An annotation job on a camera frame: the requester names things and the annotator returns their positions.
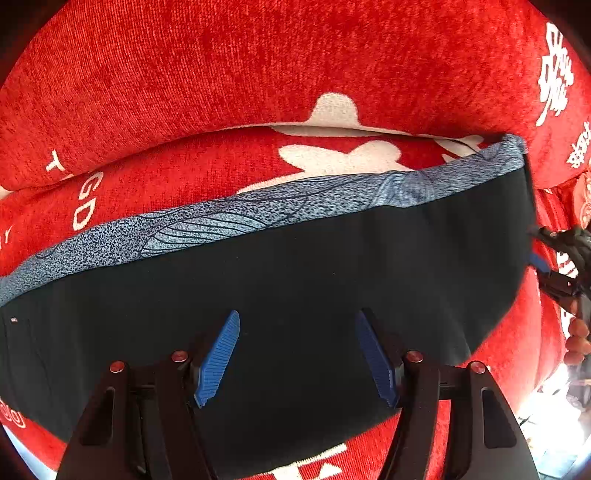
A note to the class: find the black pants with blue waistband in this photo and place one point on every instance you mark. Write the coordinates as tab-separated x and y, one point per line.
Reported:
437	254

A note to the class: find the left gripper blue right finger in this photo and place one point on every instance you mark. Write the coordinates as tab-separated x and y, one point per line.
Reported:
380	366

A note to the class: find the person's right hand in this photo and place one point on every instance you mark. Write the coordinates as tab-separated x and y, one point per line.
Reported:
577	344

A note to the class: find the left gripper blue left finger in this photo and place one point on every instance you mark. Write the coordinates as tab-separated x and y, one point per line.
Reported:
212	368

